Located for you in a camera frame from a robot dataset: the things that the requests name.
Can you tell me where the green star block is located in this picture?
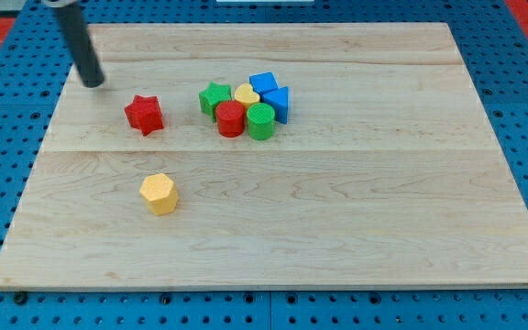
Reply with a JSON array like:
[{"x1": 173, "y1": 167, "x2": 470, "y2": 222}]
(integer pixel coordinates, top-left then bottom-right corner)
[{"x1": 199, "y1": 82, "x2": 232, "y2": 122}]

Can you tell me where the yellow hexagon block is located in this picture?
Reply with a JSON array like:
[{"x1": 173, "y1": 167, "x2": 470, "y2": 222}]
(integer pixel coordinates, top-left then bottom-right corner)
[{"x1": 139, "y1": 173, "x2": 179, "y2": 215}]

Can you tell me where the red star block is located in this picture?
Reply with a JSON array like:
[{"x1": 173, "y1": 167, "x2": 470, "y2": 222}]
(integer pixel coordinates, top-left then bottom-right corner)
[{"x1": 125, "y1": 95, "x2": 164, "y2": 137}]

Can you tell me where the wooden board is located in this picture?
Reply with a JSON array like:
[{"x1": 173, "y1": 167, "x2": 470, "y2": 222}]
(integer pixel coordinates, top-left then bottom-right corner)
[{"x1": 0, "y1": 23, "x2": 528, "y2": 292}]

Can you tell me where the green cylinder block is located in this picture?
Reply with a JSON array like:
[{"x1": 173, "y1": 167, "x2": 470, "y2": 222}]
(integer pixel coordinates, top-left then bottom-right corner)
[{"x1": 247, "y1": 103, "x2": 275, "y2": 140}]

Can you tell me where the red cylinder block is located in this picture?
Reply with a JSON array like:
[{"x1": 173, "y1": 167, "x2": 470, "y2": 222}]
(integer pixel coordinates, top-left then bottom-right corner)
[{"x1": 215, "y1": 100, "x2": 245, "y2": 138}]

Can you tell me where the blue triangle block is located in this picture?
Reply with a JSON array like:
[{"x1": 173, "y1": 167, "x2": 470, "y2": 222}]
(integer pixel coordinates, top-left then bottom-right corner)
[{"x1": 262, "y1": 86, "x2": 290, "y2": 125}]

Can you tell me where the yellow heart block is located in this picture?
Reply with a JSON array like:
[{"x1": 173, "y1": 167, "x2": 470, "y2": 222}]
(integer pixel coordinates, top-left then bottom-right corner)
[{"x1": 234, "y1": 83, "x2": 260, "y2": 110}]

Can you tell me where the blue cube block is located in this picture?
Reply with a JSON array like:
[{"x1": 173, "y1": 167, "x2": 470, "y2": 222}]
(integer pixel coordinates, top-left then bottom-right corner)
[{"x1": 248, "y1": 71, "x2": 278, "y2": 95}]

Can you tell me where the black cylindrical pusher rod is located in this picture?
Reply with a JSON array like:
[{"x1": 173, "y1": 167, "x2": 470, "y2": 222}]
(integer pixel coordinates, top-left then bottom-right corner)
[{"x1": 43, "y1": 0, "x2": 105, "y2": 88}]

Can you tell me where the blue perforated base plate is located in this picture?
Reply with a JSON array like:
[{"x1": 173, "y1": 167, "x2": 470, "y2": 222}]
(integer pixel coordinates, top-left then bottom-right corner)
[{"x1": 0, "y1": 0, "x2": 528, "y2": 329}]

